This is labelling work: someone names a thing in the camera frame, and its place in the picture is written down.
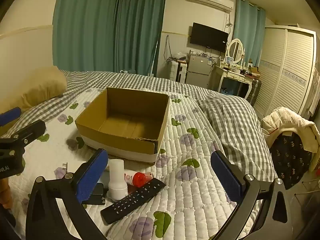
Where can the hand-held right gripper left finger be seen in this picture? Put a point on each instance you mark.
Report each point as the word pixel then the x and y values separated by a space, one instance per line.
pixel 90 177

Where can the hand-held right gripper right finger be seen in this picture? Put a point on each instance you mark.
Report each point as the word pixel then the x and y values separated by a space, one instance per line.
pixel 226 173

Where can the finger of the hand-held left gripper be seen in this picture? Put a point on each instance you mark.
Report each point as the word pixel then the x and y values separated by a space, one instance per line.
pixel 25 133
pixel 11 113

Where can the black small case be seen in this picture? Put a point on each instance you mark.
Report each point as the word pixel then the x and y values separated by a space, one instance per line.
pixel 96 193

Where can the white plastic bottle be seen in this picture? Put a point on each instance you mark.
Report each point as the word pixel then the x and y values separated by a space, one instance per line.
pixel 116 180

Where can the red-capped small bottle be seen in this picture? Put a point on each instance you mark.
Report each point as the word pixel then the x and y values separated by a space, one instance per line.
pixel 138 178

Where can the black remote control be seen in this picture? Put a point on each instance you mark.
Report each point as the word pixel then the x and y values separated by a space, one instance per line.
pixel 133 200

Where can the cardboard box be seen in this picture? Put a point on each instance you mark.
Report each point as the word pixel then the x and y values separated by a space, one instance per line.
pixel 125 126

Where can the person's left forearm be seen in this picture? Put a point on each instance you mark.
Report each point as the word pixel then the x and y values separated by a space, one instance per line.
pixel 5 192

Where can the tan pillow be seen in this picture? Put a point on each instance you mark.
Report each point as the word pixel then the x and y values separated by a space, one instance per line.
pixel 37 86

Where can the grey checked duvet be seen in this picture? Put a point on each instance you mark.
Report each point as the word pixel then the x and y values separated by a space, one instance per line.
pixel 220 120

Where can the dark printed garment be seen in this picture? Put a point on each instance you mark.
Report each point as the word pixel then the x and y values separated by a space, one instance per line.
pixel 291 158

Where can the cream puffer jacket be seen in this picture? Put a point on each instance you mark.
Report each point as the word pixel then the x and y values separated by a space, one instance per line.
pixel 287 125

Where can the white dressing table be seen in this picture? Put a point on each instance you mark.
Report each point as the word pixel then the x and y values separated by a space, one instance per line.
pixel 233 78

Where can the silver small refrigerator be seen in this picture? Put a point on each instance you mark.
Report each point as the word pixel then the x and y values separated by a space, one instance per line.
pixel 198 71

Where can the white louvred wardrobe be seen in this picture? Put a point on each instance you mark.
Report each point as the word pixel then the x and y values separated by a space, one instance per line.
pixel 287 70

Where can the oval vanity mirror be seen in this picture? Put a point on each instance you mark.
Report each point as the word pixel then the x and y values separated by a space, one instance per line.
pixel 235 50

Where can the teal curtain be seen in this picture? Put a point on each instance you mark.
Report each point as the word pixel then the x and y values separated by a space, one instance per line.
pixel 107 27

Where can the light blue curtain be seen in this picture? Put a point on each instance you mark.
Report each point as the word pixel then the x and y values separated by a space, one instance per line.
pixel 247 35

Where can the black wall television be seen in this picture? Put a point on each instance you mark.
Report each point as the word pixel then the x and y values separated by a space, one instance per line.
pixel 208 37

